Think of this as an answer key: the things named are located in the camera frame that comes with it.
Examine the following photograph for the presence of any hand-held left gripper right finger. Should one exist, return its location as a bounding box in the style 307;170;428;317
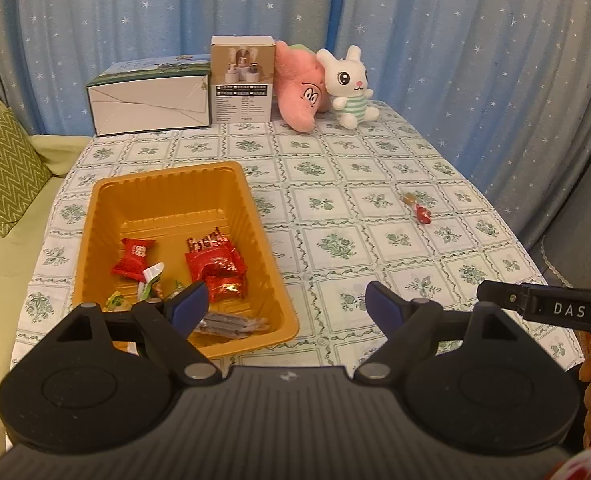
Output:
353;280;514;384

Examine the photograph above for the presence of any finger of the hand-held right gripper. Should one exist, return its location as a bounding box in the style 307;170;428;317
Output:
476;280;527;312

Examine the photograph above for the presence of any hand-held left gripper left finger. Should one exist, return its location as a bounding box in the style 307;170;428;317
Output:
73;280;226;387

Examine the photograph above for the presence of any shiny red snack packet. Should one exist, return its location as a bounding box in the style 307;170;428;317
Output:
203;269;249;304

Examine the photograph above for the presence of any brown stick snack packet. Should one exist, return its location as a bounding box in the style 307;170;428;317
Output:
194;311;271;337

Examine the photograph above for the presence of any silver green snack packet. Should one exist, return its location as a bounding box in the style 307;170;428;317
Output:
134;262;166;307

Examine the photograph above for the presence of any red striped candy packet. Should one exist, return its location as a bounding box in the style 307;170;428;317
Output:
186;229;230;255

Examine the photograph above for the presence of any small red gold candy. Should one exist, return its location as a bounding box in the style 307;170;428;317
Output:
400;191;433;225

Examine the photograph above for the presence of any orange plastic tray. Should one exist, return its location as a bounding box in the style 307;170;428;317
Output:
74;161;300;360

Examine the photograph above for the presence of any grey lace-trimmed cloth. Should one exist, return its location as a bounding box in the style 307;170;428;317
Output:
540;232;591;292

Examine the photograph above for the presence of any red white printed clothing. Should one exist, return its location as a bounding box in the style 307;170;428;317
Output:
549;447;591;480

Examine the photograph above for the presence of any light green sofa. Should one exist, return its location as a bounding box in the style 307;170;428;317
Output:
0;92;92;463

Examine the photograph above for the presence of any white green cardboard box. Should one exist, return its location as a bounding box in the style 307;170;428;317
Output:
86;55;213;137

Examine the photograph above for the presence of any white rabbit plush toy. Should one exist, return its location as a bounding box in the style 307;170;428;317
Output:
317;45;381;130

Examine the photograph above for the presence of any green zigzag pillow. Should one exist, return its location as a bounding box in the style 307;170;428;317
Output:
0;107;54;246

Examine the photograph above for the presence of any pink plush toy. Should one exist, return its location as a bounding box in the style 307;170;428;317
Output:
274;41;334;135

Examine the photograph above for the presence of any white product box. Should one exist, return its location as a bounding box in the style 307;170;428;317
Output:
210;35;277;124

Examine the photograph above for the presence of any blue star curtain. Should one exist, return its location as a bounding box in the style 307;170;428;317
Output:
0;0;591;288

